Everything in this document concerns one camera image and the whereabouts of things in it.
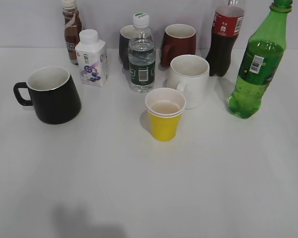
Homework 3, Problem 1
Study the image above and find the brown coffee drink bottle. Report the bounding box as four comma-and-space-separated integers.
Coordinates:
62, 0, 82, 65

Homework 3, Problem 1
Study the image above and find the clear water bottle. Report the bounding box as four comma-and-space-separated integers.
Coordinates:
128, 12, 156, 93

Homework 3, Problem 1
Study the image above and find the yellow paper cup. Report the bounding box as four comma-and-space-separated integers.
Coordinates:
145, 87, 186, 141

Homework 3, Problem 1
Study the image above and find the cola bottle red label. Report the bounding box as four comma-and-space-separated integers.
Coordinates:
206, 0, 245, 77

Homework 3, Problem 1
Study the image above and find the black mug white interior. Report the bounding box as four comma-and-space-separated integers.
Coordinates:
13, 66, 81, 124

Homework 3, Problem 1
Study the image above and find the dark navy mug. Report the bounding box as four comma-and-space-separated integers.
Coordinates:
119, 25, 134, 70

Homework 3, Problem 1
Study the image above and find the dark red mug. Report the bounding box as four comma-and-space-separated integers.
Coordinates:
160, 24, 197, 68

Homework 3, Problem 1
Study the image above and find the white ceramic mug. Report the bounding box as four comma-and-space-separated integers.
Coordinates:
166, 55, 210, 110

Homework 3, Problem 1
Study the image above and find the white blueberry yogurt bottle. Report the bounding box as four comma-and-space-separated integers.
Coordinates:
75, 29, 109, 87

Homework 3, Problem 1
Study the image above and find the green soda bottle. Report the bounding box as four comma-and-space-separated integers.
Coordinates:
226, 0, 293, 119

